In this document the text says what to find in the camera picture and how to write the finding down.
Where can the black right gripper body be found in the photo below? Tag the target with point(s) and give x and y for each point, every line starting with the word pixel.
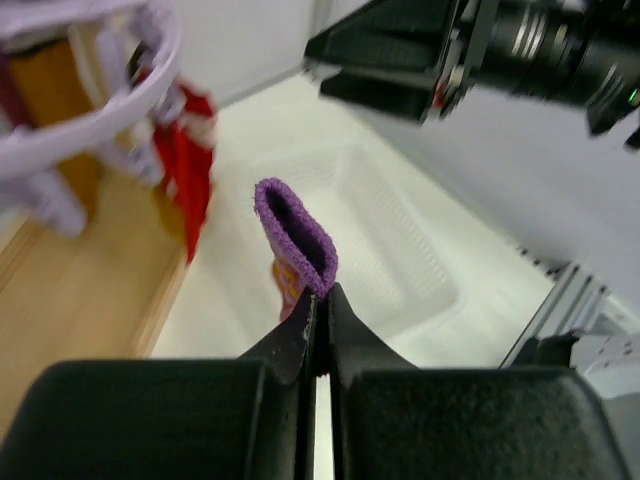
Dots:
pixel 403 59

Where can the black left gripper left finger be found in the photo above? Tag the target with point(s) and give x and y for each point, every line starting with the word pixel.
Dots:
pixel 282 427

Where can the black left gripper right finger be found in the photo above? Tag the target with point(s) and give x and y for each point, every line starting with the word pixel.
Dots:
pixel 353 348

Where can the red sock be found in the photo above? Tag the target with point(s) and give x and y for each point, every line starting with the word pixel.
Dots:
pixel 186 148

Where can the purple round clip hanger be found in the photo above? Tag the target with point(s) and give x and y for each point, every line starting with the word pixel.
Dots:
pixel 28 156

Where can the mustard yellow sock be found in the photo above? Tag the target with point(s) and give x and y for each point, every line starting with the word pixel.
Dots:
pixel 51 88

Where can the maroon purple striped sock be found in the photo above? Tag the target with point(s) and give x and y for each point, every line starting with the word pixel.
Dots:
pixel 11 100

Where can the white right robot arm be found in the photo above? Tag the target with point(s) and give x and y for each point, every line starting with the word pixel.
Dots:
pixel 586 58

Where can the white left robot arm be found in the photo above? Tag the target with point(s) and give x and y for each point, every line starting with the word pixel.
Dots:
pixel 540 418

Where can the white plastic basket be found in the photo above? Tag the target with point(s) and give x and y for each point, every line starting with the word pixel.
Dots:
pixel 395 277

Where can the wooden clothes rack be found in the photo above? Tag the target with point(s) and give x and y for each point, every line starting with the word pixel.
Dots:
pixel 104 292

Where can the aluminium mounting rail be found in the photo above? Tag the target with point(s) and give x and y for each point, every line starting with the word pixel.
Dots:
pixel 578 301

